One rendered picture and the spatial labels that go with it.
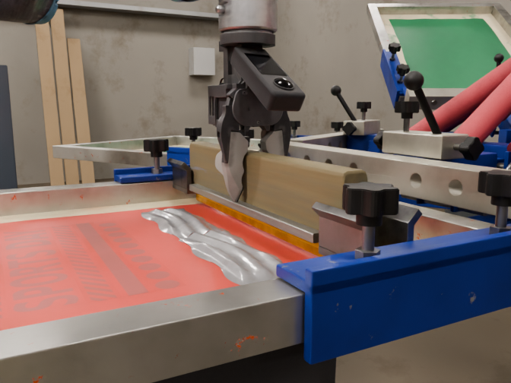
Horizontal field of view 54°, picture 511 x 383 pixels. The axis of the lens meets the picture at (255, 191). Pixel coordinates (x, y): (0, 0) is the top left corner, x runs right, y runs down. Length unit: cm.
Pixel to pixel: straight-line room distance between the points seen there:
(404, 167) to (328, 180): 27
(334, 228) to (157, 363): 22
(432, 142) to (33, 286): 56
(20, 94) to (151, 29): 209
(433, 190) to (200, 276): 36
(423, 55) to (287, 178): 160
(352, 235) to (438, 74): 157
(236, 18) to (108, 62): 716
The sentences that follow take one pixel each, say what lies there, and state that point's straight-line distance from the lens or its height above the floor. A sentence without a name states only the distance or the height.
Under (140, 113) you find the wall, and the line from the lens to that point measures 787.
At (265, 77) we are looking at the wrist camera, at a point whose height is 115.
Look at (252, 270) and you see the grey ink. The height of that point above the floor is 96.
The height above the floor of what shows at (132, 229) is 96.
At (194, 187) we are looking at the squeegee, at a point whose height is 99.
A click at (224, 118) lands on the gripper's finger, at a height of 110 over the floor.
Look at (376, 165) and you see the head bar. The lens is 79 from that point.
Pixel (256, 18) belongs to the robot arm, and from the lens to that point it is 64.
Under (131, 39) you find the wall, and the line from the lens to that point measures 790.
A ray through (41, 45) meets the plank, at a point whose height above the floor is 185.
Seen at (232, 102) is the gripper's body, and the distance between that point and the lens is 64.
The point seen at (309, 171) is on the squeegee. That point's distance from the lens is 52.
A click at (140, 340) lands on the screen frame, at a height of 98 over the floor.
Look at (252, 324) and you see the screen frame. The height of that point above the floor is 98.
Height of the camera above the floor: 112
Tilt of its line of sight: 10 degrees down
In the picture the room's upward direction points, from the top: straight up
